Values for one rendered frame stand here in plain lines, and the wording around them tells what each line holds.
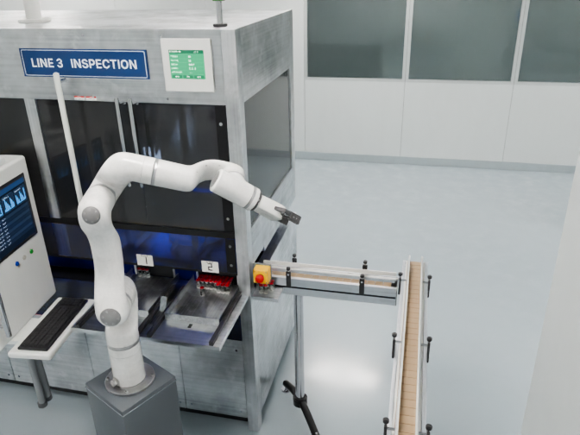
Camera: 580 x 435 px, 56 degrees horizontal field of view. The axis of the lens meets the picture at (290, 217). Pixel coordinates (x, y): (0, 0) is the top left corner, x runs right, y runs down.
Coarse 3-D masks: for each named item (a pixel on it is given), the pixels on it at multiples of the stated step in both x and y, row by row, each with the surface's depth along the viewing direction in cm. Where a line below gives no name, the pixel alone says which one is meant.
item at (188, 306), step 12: (192, 276) 276; (192, 288) 271; (180, 300) 261; (192, 300) 261; (204, 300) 261; (216, 300) 261; (228, 300) 261; (168, 312) 247; (180, 312) 252; (192, 312) 252; (204, 312) 252; (216, 312) 252; (204, 324) 244; (216, 324) 243
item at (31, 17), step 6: (24, 0) 256; (30, 0) 256; (36, 0) 258; (24, 6) 258; (30, 6) 257; (36, 6) 259; (30, 12) 258; (36, 12) 260; (24, 18) 264; (30, 18) 259; (36, 18) 260; (42, 18) 262; (48, 18) 262
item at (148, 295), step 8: (128, 272) 280; (136, 280) 280; (144, 280) 279; (152, 280) 279; (160, 280) 279; (168, 280) 279; (176, 280) 277; (136, 288) 272; (144, 288) 272; (152, 288) 272; (160, 288) 272; (168, 288) 269; (144, 296) 266; (152, 296) 265; (160, 296) 260; (144, 304) 259; (152, 304) 259; (144, 312) 250
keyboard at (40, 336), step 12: (60, 300) 273; (72, 300) 273; (84, 300) 275; (48, 312) 264; (60, 312) 264; (72, 312) 264; (48, 324) 256; (60, 324) 255; (36, 336) 247; (48, 336) 247; (24, 348) 242; (36, 348) 241; (48, 348) 242
